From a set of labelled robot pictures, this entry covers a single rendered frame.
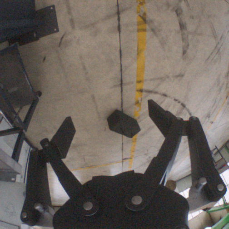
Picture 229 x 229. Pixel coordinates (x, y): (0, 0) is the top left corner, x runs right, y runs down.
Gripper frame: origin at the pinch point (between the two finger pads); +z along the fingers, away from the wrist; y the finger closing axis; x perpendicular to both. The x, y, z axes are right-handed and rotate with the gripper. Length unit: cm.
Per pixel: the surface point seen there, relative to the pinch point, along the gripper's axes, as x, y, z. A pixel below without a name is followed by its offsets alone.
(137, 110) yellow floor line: -55, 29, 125
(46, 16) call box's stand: 63, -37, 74
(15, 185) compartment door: -50, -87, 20
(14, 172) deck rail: -29, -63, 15
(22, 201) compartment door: -57, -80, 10
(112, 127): -60, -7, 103
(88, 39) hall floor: 34, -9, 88
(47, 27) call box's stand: 54, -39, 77
